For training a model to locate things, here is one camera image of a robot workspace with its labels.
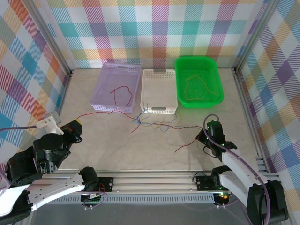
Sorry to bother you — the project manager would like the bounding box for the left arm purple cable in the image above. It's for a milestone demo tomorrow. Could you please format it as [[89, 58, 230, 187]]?
[[0, 126, 108, 209]]

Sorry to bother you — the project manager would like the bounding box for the green plastic mesh basket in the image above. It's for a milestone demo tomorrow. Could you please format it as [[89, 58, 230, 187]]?
[[175, 55, 225, 109]]

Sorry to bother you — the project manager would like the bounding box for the orange controller board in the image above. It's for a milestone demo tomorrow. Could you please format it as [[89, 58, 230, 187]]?
[[215, 192, 233, 207]]

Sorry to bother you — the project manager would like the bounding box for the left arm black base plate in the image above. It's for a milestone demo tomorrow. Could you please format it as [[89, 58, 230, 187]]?
[[98, 177, 114, 192]]

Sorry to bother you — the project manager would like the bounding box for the aluminium table side rail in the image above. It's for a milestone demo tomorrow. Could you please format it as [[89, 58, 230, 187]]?
[[233, 69, 269, 173], [56, 70, 73, 124]]

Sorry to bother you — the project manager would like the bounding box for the aluminium frame post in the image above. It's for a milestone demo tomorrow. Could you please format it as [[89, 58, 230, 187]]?
[[233, 0, 281, 75], [22, 0, 75, 77]]

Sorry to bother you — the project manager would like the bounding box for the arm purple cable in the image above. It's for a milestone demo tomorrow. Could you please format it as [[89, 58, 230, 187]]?
[[0, 126, 108, 209], [202, 113, 271, 225]]

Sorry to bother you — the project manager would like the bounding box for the grey slotted cable duct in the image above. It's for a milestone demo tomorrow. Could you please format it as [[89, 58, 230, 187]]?
[[46, 196, 216, 204]]

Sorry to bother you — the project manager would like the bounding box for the aluminium mounting rail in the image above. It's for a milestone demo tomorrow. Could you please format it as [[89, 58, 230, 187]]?
[[39, 170, 282, 195]]

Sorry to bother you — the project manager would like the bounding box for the white perforated plastic basket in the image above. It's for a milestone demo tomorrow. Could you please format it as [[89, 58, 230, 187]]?
[[140, 68, 178, 115]]

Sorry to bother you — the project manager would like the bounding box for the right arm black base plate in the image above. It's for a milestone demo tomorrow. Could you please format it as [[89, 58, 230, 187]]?
[[195, 175, 218, 191]]

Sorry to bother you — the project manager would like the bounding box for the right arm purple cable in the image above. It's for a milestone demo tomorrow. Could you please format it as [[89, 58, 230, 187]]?
[[202, 113, 271, 225]]

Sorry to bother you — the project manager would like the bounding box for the thin red wire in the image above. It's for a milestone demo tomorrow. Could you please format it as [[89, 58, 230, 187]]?
[[131, 124, 204, 153], [110, 85, 133, 107], [77, 110, 134, 120]]

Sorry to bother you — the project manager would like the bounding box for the green terminal controller board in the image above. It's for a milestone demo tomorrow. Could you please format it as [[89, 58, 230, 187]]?
[[81, 192, 105, 209]]

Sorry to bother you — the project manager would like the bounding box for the purple perforated plastic basket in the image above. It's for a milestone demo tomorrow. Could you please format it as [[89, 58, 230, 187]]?
[[90, 61, 142, 114]]

